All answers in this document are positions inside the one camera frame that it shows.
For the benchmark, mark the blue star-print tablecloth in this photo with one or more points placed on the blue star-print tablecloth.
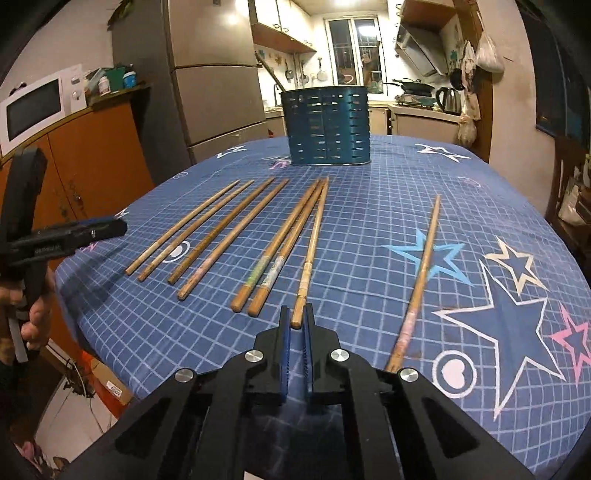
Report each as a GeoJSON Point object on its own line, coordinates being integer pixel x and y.
{"type": "Point", "coordinates": [369, 295]}

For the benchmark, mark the wall cabinet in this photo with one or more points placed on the wall cabinet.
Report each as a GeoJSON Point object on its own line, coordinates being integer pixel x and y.
{"type": "Point", "coordinates": [281, 27]}

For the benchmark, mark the hanging cloth bags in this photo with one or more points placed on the hanging cloth bags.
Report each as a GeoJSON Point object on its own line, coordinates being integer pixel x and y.
{"type": "Point", "coordinates": [467, 120]}

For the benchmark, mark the teal perforated utensil holder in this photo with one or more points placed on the teal perforated utensil holder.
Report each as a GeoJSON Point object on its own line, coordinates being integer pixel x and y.
{"type": "Point", "coordinates": [323, 127]}

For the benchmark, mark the dark window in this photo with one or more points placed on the dark window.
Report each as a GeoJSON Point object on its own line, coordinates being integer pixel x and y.
{"type": "Point", "coordinates": [563, 69]}

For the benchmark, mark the person's left hand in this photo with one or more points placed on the person's left hand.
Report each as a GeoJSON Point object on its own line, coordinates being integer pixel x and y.
{"type": "Point", "coordinates": [39, 318]}

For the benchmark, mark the teal lidded jar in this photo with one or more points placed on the teal lidded jar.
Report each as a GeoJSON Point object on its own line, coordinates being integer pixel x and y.
{"type": "Point", "coordinates": [129, 78]}

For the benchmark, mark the cardboard box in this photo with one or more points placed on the cardboard box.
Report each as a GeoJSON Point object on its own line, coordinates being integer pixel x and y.
{"type": "Point", "coordinates": [111, 383]}

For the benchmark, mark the white microwave oven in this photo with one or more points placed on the white microwave oven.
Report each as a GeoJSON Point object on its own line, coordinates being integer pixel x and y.
{"type": "Point", "coordinates": [32, 110]}

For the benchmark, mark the green box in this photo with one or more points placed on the green box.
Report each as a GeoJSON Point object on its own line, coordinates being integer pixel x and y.
{"type": "Point", "coordinates": [108, 73]}

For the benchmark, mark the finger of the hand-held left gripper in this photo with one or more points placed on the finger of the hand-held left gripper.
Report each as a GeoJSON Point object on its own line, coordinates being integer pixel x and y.
{"type": "Point", "coordinates": [92, 230]}

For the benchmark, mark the electric kettle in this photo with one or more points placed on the electric kettle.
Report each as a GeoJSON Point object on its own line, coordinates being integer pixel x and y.
{"type": "Point", "coordinates": [449, 100]}

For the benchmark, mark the gas stove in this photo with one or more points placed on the gas stove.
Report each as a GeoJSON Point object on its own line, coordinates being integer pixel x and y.
{"type": "Point", "coordinates": [415, 99]}

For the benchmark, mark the range hood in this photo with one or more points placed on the range hood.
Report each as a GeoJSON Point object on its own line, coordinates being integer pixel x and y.
{"type": "Point", "coordinates": [422, 50]}

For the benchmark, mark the kitchen window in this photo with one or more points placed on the kitchen window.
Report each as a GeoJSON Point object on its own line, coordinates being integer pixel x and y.
{"type": "Point", "coordinates": [353, 50]}

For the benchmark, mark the black wok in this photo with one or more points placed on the black wok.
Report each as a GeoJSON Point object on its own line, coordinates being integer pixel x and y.
{"type": "Point", "coordinates": [411, 85]}

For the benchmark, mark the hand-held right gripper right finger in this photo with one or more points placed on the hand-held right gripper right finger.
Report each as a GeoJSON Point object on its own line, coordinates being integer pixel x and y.
{"type": "Point", "coordinates": [308, 355]}

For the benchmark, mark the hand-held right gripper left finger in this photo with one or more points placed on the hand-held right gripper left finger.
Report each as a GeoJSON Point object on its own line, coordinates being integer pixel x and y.
{"type": "Point", "coordinates": [284, 355]}

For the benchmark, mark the small white bottle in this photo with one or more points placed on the small white bottle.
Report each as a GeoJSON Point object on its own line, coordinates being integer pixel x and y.
{"type": "Point", "coordinates": [104, 86]}

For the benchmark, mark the silver refrigerator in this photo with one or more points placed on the silver refrigerator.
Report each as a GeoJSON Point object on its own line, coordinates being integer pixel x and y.
{"type": "Point", "coordinates": [217, 78]}

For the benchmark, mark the white hanging plastic bag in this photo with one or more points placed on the white hanging plastic bag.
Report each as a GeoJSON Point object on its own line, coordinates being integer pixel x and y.
{"type": "Point", "coordinates": [488, 55]}

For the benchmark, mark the kitchen counter cabinet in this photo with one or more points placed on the kitchen counter cabinet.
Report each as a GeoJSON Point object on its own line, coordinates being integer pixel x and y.
{"type": "Point", "coordinates": [425, 122]}

